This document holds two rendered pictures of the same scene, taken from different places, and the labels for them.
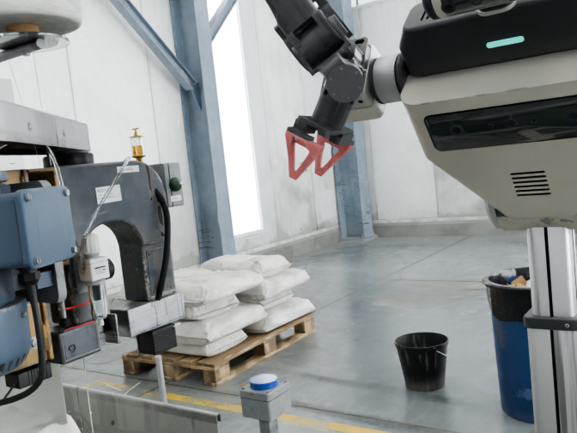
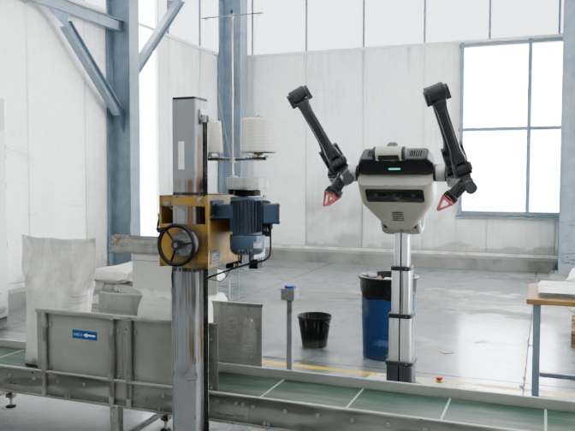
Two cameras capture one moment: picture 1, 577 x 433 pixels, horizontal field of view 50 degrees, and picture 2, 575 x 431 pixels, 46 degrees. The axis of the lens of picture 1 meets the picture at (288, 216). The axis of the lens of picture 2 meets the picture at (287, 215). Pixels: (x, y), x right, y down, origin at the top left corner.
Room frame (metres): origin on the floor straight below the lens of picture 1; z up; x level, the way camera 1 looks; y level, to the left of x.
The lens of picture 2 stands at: (-2.15, 0.98, 1.41)
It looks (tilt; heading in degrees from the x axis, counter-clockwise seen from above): 3 degrees down; 346
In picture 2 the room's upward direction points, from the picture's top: straight up
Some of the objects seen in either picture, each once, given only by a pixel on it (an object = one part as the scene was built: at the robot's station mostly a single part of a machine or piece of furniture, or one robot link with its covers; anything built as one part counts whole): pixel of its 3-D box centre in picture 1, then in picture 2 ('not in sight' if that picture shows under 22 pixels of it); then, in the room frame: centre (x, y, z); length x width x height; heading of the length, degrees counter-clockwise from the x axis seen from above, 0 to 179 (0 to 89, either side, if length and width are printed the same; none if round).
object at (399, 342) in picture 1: (422, 362); (314, 330); (3.32, -0.66, 0.13); 0.30 x 0.30 x 0.26
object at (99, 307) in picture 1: (98, 301); not in sight; (1.02, 0.34, 1.11); 0.03 x 0.03 x 0.06
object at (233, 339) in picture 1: (191, 338); not in sight; (4.07, 0.74, 0.20); 0.66 x 0.44 x 0.12; 55
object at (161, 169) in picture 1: (160, 186); not in sight; (1.27, 0.25, 1.28); 0.08 x 0.05 x 0.09; 55
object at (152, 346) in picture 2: not in sight; (121, 356); (1.26, 0.95, 0.53); 1.05 x 0.02 x 0.41; 55
